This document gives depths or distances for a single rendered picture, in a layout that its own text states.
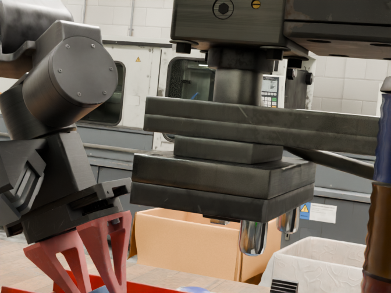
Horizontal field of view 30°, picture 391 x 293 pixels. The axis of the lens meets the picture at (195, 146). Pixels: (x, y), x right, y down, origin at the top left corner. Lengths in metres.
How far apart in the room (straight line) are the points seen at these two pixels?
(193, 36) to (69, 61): 0.10
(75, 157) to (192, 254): 2.32
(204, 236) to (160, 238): 0.19
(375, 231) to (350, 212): 4.81
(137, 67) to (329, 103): 2.24
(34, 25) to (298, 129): 0.26
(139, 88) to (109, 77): 5.06
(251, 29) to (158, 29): 7.29
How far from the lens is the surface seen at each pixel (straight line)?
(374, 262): 0.28
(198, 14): 0.53
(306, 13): 0.49
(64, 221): 0.60
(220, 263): 2.87
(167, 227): 2.95
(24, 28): 0.65
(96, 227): 0.59
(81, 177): 0.61
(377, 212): 0.28
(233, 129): 0.52
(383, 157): 0.28
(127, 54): 5.71
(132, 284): 0.89
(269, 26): 0.52
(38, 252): 0.62
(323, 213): 5.13
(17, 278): 1.12
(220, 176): 0.49
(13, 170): 0.55
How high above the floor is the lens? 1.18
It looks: 3 degrees down
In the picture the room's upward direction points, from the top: 6 degrees clockwise
